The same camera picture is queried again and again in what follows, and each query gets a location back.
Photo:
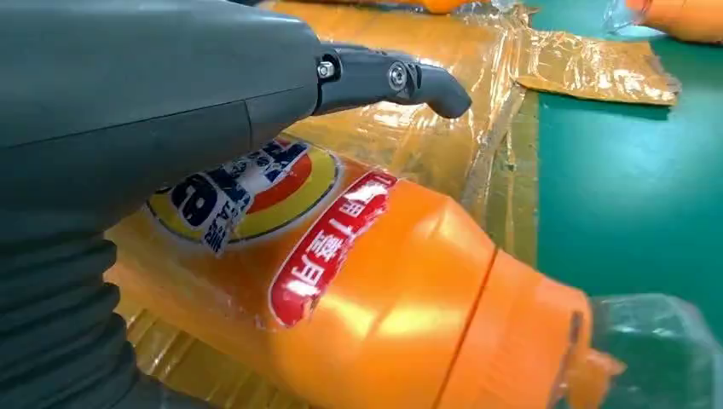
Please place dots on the yellow plastic sheet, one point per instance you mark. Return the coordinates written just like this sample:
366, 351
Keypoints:
429, 141

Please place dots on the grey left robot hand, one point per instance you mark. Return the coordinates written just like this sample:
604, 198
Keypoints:
141, 90

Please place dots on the green table mat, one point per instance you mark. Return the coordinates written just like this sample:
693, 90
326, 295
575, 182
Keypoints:
621, 197

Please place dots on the orange drink bottle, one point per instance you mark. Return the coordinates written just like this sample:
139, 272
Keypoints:
406, 293
440, 4
683, 20

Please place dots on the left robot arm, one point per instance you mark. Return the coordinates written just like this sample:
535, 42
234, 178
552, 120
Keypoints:
51, 322

